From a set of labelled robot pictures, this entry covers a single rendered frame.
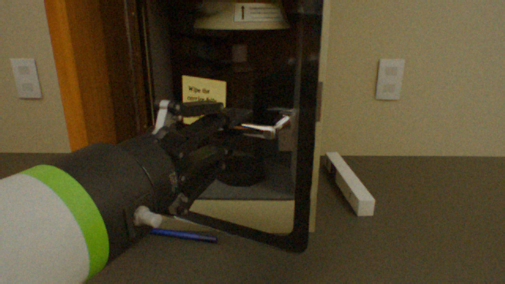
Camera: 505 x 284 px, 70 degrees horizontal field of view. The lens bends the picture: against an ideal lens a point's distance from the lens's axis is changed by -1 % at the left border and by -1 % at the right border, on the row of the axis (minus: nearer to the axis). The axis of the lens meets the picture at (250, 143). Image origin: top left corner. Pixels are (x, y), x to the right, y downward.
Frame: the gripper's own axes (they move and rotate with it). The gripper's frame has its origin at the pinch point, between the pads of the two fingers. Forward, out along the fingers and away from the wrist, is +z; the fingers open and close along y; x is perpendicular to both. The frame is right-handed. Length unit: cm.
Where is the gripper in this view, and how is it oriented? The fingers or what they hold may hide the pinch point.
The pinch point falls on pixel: (232, 126)
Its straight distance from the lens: 49.1
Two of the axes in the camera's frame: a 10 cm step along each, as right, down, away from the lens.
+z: 4.4, -3.2, 8.4
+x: -9.0, -1.5, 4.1
